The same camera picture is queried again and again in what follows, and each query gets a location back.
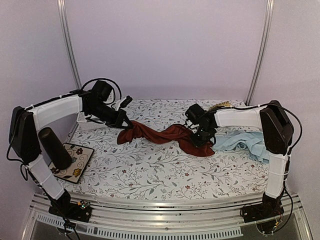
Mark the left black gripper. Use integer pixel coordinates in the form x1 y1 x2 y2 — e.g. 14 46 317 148
87 101 134 129

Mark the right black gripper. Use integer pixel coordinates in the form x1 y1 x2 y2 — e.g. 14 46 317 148
189 125 216 147

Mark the dark red towel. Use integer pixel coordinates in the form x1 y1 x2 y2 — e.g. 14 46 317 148
116 121 215 157

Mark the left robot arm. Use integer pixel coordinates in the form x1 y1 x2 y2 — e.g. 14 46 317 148
8 78 133 217

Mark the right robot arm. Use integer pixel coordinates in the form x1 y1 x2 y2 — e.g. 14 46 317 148
185 100 295 218

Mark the woven bamboo tray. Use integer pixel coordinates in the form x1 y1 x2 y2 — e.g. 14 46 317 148
208 101 232 111

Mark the white perforated plastic basket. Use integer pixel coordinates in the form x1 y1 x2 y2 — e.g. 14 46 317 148
76 90 115 131

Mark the light blue towel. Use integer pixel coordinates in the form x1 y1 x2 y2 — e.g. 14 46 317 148
212 130 270 164

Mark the floral patterned table mat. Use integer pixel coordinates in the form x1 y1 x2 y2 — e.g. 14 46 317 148
51 98 286 201

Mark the floral square ceramic plate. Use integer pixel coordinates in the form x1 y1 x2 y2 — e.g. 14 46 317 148
49 142 95 184

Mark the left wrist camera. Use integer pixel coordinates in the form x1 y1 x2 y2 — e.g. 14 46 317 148
111 95 133 111

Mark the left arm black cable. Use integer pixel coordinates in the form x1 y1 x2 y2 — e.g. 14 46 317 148
81 77 123 106

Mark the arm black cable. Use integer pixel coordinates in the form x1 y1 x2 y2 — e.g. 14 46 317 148
274 104 304 161
81 77 123 106

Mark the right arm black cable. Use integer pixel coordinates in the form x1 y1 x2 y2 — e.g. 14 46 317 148
274 104 304 161

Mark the front aluminium rail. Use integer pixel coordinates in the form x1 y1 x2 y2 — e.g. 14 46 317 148
22 192 311 240

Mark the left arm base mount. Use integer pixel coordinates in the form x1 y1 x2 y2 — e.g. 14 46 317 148
48 201 93 223

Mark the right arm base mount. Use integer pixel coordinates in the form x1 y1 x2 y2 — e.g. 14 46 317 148
239 200 284 223

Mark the left aluminium frame post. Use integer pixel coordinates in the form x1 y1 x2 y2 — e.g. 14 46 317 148
57 0 82 89

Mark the aluminium frame post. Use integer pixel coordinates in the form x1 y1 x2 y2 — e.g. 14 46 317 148
244 0 275 105
57 0 82 89

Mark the right aluminium frame post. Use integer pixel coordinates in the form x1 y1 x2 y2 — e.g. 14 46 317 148
244 0 275 105

